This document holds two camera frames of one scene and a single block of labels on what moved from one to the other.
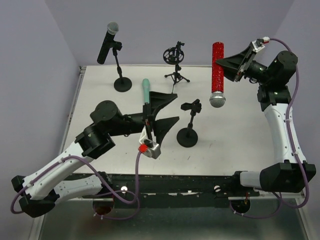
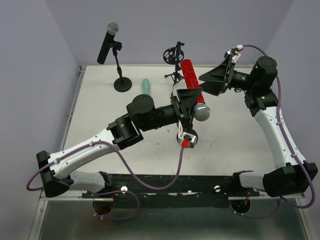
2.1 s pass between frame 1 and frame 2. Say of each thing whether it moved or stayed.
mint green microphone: stayed
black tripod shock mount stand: stayed
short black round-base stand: stayed
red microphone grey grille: moved
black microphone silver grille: stayed
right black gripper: moved
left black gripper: moved
